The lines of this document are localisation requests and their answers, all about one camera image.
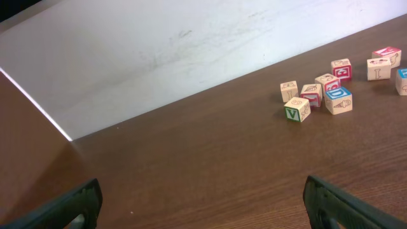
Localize wooden block green V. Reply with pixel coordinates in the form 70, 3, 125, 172
284, 97, 311, 122

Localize wooden block letter I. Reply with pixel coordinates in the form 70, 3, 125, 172
367, 57, 391, 81

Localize wooden block red A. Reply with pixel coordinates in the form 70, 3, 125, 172
371, 46, 402, 68

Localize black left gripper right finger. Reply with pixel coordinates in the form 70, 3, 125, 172
303, 176, 406, 229

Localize wooden block red leaf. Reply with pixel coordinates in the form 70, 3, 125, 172
300, 83, 322, 107

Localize wooden block blue D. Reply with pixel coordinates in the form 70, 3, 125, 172
325, 87, 353, 115

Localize wooden block plain I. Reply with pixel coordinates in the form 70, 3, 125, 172
280, 81, 298, 102

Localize wooden block red top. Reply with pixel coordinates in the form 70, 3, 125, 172
315, 74, 341, 95

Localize wooden block red E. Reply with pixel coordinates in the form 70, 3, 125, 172
331, 59, 352, 81

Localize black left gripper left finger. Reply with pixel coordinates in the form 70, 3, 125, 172
1, 178, 102, 229

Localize wooden block blue side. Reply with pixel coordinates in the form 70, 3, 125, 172
396, 68, 407, 95

